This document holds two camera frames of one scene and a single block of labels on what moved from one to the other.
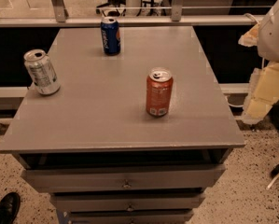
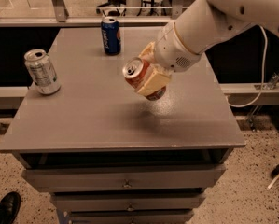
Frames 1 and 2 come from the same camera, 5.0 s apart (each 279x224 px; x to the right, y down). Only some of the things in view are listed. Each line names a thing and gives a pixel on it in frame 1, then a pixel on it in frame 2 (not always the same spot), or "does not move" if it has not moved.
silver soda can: (42, 72) does not move
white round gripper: (275, 35) to (173, 51)
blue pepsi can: (111, 35) does not move
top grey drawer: (122, 179) does not move
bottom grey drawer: (130, 217) does not move
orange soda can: (159, 91) to (132, 71)
